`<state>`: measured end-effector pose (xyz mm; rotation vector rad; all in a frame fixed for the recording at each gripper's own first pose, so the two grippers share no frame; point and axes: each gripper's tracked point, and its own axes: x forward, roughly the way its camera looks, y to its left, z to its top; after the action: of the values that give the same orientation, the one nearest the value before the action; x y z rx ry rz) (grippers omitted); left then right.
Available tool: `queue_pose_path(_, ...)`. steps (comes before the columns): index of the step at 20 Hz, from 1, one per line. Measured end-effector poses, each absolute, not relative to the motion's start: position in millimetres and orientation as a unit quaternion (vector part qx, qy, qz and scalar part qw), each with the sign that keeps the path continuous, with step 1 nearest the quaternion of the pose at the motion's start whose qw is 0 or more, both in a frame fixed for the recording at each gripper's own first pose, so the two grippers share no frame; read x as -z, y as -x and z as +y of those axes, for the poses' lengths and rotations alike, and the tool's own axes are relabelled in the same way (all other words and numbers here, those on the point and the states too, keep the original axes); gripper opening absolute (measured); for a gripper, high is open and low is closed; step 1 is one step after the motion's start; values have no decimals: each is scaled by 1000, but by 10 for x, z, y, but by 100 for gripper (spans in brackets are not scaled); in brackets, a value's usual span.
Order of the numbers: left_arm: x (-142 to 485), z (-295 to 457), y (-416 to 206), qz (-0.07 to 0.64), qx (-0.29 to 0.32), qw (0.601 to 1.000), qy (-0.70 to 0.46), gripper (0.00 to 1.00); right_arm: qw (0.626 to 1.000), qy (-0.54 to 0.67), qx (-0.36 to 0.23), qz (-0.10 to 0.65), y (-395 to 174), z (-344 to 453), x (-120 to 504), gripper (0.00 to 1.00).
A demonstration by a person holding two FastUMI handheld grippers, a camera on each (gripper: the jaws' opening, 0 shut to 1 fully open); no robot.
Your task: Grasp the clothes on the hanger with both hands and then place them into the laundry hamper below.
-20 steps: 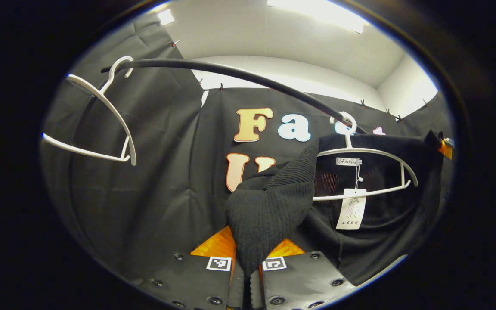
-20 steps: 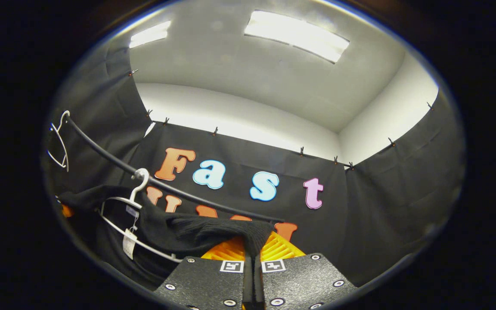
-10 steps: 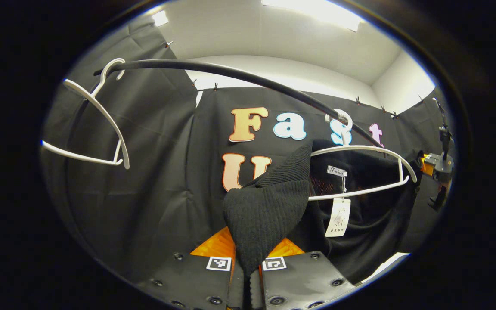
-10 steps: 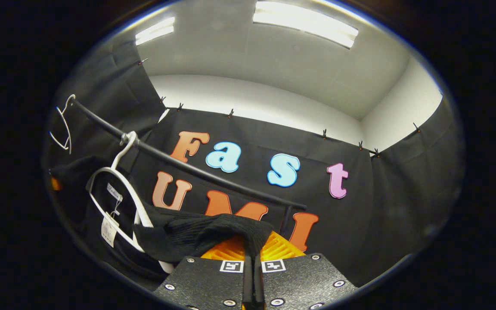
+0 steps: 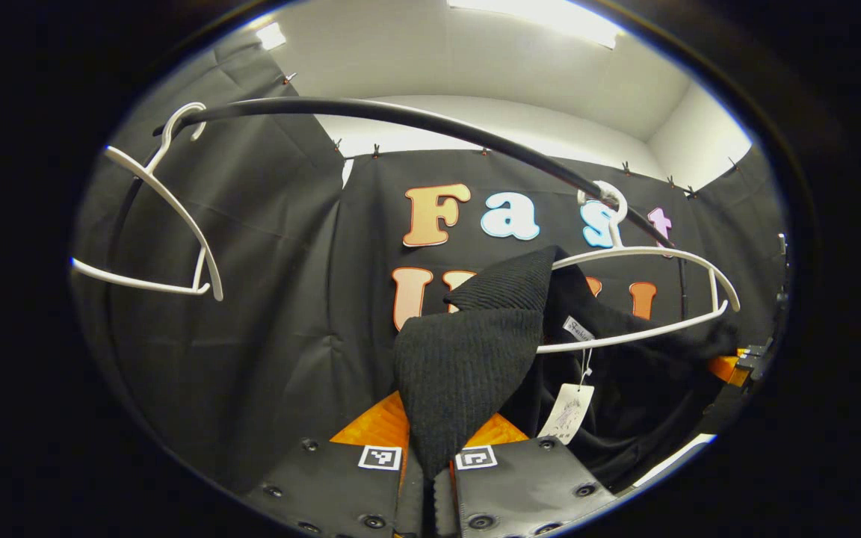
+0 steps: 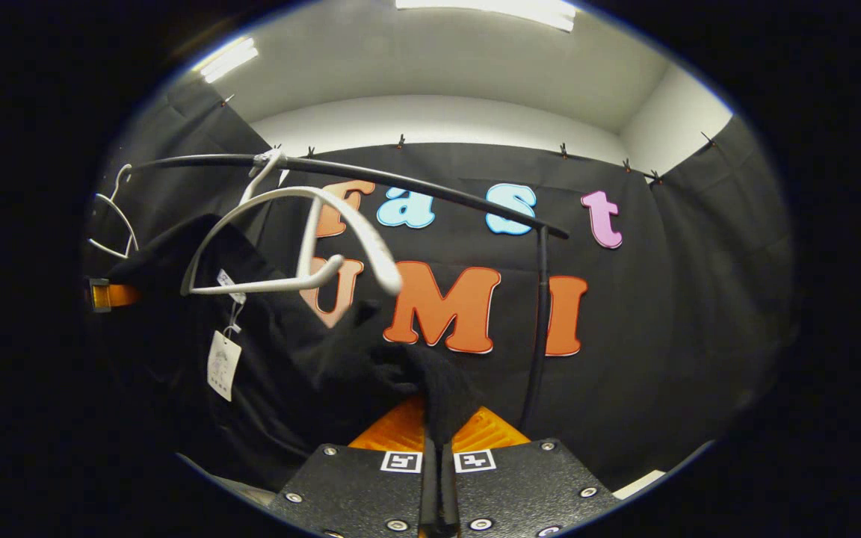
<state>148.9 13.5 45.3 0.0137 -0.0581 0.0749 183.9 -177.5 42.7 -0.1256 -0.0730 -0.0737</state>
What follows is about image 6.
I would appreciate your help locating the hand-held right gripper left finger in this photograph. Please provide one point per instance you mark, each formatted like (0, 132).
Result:
(356, 486)

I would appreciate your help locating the row of small clips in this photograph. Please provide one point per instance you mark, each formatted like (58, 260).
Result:
(563, 151)

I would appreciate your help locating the black backdrop cloth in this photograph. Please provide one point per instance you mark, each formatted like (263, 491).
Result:
(699, 336)

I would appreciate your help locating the long ceiling light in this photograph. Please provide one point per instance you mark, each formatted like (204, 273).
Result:
(490, 9)

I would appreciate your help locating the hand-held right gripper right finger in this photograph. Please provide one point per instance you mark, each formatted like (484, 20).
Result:
(528, 486)

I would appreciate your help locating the black jacket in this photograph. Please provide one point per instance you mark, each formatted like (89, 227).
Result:
(273, 388)

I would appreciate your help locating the black clothes rack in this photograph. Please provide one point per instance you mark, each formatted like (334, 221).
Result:
(400, 183)

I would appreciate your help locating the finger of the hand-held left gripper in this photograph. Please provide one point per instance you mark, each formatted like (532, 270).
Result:
(120, 295)

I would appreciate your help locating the small ceiling light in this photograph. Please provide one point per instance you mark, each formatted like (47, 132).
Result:
(229, 60)

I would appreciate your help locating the white plastic hanger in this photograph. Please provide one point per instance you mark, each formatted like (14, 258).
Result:
(371, 239)
(125, 224)

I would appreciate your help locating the white sheet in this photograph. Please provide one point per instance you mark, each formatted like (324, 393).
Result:
(640, 484)

